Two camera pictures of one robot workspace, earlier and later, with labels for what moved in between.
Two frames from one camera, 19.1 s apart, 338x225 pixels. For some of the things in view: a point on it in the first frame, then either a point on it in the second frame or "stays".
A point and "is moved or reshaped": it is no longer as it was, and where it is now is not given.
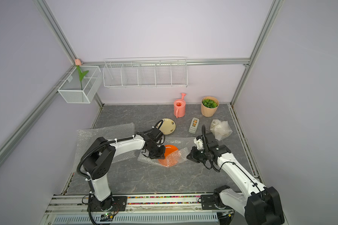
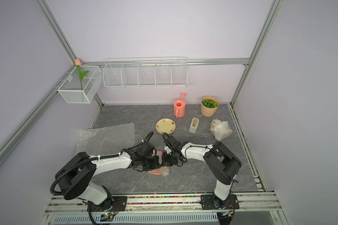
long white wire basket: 145,72 stays
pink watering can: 179,107 stays
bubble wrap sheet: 181,143 is moved or reshaped
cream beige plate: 168,126 stays
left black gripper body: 156,152 → 149,163
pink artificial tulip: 78,63 stays
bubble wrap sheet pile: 85,137 stays
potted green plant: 209,106 stays
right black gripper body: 198,155 → 168,159
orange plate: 172,156 is moved or reshaped
